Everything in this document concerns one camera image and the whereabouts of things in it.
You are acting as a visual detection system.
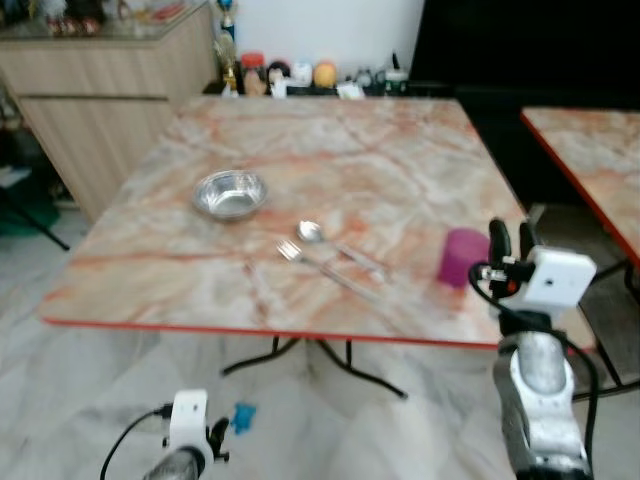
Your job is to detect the purple plastic cup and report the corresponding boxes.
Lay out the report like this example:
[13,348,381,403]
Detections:
[438,228,492,291]

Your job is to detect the small blue toy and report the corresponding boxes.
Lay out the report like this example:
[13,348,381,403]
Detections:
[232,403,260,435]

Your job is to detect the steel fork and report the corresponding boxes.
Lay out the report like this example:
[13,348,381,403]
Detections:
[277,240,382,302]

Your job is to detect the steel spoon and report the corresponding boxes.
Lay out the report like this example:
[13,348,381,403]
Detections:
[296,221,392,277]

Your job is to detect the dark green mug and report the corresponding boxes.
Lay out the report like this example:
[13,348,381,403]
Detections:
[384,52,410,97]

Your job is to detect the small steel bowl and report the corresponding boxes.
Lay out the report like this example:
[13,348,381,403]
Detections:
[192,169,269,222]

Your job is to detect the orange round figurine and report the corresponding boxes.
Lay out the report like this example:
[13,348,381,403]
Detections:
[312,60,340,90]

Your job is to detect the small white figurine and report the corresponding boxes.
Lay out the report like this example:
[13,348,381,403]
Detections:
[291,59,314,89]

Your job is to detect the black haired doll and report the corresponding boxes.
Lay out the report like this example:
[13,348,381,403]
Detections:
[268,60,293,97]

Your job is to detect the green plastic basin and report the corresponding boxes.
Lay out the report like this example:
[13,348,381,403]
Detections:
[0,205,33,238]

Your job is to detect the red lidded jar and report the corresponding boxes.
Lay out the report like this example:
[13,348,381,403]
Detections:
[240,52,270,99]

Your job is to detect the light wooden cabinet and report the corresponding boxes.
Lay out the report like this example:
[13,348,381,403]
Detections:
[0,5,220,224]

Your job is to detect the gold trophy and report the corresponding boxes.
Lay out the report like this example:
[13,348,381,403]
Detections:
[214,0,242,97]

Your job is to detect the flat red box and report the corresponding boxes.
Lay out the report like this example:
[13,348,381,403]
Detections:
[145,3,188,25]

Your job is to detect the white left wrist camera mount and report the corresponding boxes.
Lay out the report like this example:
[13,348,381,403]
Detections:
[167,390,210,452]

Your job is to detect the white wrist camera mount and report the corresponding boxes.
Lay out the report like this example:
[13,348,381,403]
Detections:
[519,248,598,314]
[167,390,210,452]

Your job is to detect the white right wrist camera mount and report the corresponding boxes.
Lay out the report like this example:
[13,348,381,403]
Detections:
[519,248,598,314]

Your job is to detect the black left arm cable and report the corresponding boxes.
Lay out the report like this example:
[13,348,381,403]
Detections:
[100,404,174,480]

